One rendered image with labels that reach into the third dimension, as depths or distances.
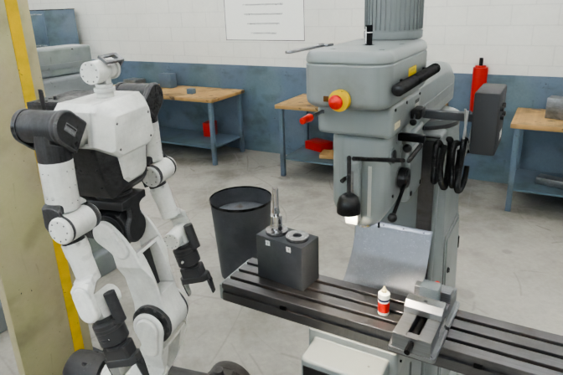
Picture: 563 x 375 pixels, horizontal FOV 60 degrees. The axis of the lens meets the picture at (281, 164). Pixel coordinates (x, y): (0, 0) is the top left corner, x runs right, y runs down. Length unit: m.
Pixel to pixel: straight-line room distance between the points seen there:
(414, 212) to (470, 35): 3.87
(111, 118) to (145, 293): 0.61
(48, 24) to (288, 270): 7.04
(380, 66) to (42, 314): 2.28
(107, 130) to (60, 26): 7.16
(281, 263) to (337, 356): 0.40
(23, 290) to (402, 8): 2.25
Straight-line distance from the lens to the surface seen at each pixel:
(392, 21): 1.71
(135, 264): 1.67
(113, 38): 8.40
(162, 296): 1.73
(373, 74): 1.35
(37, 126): 1.43
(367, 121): 1.48
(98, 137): 1.49
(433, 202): 2.05
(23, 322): 2.97
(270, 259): 1.98
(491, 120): 1.74
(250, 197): 3.95
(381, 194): 1.59
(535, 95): 5.77
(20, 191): 2.74
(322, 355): 1.84
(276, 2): 6.52
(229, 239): 3.66
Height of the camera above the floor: 2.03
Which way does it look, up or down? 18 degrees down
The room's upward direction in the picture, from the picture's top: 2 degrees counter-clockwise
